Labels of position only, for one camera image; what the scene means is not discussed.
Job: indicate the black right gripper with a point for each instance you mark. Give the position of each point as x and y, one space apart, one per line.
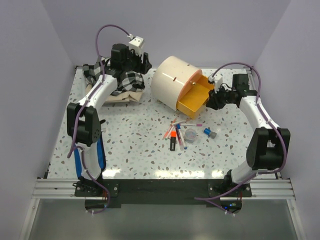
213 102

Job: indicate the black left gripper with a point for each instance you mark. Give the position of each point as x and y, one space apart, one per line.
142 68

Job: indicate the yellow drawer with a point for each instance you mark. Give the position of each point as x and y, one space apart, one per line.
194 96

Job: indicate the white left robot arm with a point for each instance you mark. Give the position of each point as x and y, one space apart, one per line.
83 124

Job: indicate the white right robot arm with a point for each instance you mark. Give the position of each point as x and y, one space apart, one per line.
268 148

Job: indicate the black white checkered cloth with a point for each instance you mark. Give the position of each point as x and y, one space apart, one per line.
132 81

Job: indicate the round beige drawer organizer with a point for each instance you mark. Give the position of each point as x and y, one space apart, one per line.
172 80

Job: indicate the beige folded cloth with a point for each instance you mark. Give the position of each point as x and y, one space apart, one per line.
122 97

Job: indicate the white marker pink band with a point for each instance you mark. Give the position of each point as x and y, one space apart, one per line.
180 122

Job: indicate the clear round pin box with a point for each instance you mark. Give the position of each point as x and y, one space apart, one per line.
190 135

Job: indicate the blue capped white marker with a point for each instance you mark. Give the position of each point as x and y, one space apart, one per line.
181 136

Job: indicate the orange black highlighter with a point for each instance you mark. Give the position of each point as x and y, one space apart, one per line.
173 136

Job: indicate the orange capped marker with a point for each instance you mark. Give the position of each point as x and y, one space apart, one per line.
167 132

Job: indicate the blue cloth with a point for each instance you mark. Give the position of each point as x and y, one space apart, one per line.
101 152

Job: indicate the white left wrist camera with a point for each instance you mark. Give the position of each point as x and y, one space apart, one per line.
136 44

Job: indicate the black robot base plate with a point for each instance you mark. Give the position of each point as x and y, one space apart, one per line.
113 193

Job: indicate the aluminium frame rail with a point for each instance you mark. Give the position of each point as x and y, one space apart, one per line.
52 189

